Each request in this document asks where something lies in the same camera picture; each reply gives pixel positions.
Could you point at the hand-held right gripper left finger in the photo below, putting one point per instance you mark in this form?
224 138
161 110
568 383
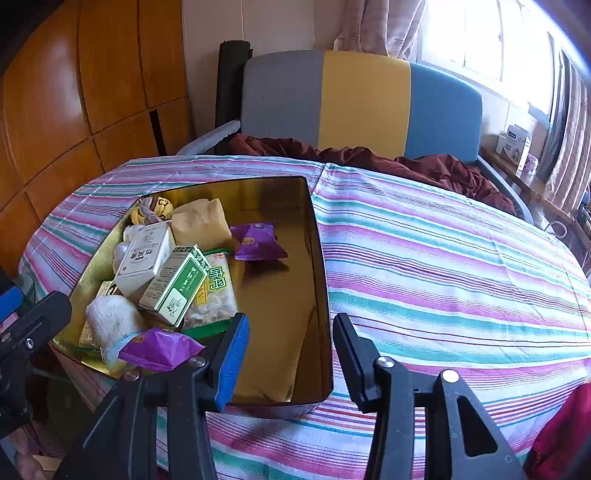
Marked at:
231 364

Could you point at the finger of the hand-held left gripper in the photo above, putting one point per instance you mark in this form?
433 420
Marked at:
9 302
41 321

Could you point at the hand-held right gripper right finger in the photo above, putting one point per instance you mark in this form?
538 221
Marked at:
351 360

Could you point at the yellow green packet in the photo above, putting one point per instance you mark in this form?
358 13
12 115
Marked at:
87 334

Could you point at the green-edged snack packet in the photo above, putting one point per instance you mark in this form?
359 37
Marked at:
217 295

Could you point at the white fuzzy snack packet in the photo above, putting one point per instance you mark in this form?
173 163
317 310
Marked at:
113 323

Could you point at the small pale box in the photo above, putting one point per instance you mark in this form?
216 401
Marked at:
106 289

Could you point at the purple snack packet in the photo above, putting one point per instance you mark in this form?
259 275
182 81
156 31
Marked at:
159 348
256 240

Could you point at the gold tin box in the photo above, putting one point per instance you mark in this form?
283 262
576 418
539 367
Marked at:
286 300

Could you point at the green and white box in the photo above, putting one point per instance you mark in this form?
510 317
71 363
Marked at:
178 284

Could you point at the white round packet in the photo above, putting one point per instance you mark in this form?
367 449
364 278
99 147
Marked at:
121 253

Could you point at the white medicine box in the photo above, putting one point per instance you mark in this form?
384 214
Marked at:
141 261

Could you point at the small yellow candy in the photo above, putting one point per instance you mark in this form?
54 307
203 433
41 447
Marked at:
135 216

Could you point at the tan snack packet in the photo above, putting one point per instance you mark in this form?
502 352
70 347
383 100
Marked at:
203 221

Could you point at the striped tablecloth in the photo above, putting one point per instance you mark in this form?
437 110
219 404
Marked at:
438 277

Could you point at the maroon blanket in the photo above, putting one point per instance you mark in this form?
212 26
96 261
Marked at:
369 161

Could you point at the wooden wardrobe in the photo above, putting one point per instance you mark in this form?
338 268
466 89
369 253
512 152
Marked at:
69 92

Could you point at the person's red clothing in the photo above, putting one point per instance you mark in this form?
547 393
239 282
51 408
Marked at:
563 438

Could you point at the wooden side table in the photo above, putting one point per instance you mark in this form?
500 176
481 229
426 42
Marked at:
531 189

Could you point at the grey yellow blue sofa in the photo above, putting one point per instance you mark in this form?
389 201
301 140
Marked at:
364 101

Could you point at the purple cup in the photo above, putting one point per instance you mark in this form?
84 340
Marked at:
531 165

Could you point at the white cardboard box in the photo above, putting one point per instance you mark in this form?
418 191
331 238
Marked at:
512 145

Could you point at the black rolled mat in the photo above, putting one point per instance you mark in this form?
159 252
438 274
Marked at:
231 83

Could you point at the striped curtain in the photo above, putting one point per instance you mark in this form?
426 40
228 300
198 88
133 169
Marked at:
572 138

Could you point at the beige patterned curtain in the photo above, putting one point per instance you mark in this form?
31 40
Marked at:
383 27

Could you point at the window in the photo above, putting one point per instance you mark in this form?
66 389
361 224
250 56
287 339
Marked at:
475 41

